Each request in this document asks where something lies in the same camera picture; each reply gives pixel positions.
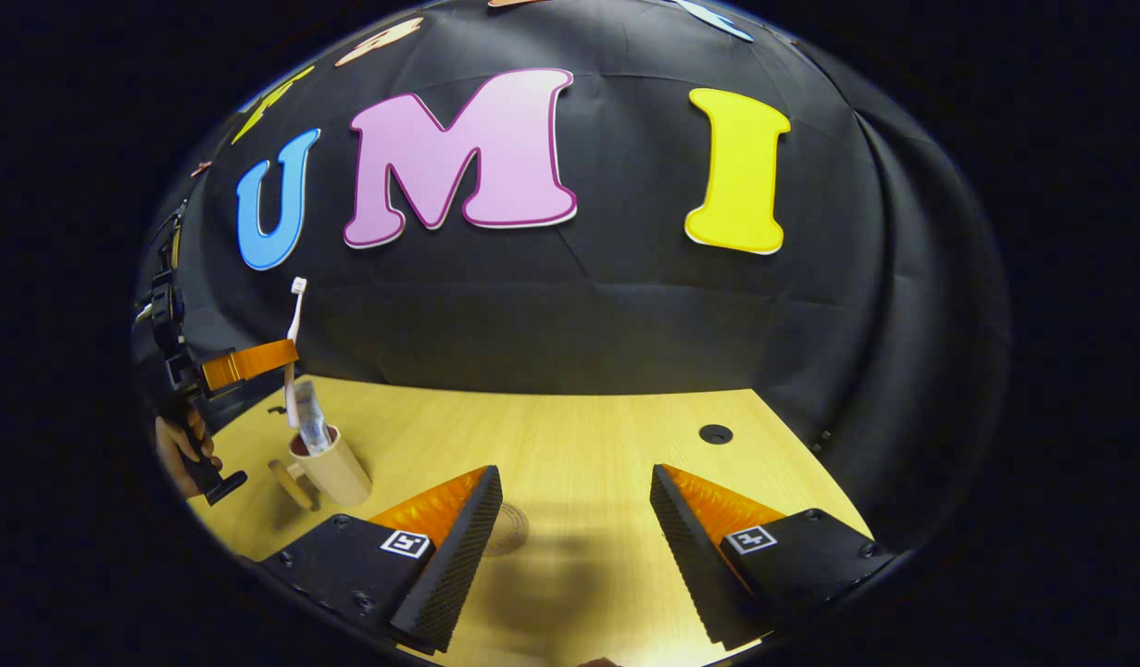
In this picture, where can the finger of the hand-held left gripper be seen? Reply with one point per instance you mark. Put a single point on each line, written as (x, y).
(250, 361)

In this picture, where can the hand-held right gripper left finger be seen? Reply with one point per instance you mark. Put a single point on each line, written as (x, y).
(458, 547)

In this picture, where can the wooden desktop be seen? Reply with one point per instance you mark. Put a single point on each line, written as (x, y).
(579, 445)

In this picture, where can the beige cup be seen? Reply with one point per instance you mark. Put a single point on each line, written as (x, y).
(338, 477)

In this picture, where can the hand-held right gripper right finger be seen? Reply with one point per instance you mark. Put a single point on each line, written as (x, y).
(690, 556)

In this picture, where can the white toothpaste tube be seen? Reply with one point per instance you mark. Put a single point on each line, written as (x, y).
(312, 426)

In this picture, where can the black backdrop cloth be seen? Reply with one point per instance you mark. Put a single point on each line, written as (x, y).
(625, 315)

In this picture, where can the pink toothbrush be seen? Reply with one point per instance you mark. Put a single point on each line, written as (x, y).
(296, 315)

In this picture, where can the round wooden coaster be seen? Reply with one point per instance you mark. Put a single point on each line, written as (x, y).
(512, 530)

